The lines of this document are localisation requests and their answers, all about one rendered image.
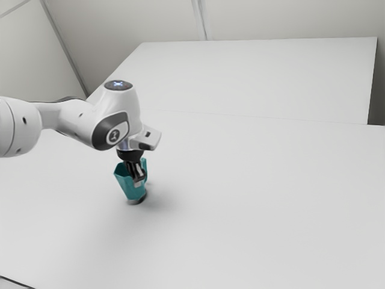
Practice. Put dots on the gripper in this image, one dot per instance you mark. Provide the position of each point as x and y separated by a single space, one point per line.
129 155

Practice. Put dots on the teal faceted mug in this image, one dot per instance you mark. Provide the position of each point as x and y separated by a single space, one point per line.
132 186

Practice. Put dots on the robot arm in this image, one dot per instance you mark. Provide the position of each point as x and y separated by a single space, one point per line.
75 117

